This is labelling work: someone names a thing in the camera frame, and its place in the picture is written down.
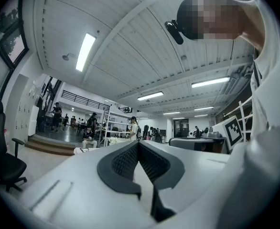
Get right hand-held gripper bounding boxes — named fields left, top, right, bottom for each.
left=168, top=115, right=245, bottom=155

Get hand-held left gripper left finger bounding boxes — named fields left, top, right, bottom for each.
left=0, top=140, right=158, bottom=229

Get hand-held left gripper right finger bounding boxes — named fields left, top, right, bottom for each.
left=139, top=140, right=230, bottom=223

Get brown wooden steps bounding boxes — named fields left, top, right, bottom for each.
left=24, top=134, right=83, bottom=156

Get white rack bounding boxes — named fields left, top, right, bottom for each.
left=237, top=96, right=254, bottom=142

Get white metal shelf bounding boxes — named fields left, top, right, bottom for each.
left=99, top=104, right=131, bottom=147

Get white tall cabinet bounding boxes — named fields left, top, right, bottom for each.
left=28, top=105, right=39, bottom=137

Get black office chair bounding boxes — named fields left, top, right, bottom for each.
left=0, top=89, right=28, bottom=192

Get black balcony railing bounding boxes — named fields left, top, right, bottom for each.
left=61, top=89, right=111, bottom=111

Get person's white printed t-shirt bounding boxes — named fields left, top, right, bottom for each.
left=166, top=0, right=280, bottom=229

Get white locker cabinet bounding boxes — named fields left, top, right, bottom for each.
left=5, top=74, right=44, bottom=140

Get person's head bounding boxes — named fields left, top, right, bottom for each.
left=177, top=0, right=250, bottom=41

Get person's neck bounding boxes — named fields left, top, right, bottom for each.
left=233, top=0, right=266, bottom=52

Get black framed window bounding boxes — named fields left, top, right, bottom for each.
left=0, top=0, right=30, bottom=100

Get black head camera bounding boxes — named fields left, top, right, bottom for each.
left=164, top=19, right=184, bottom=45

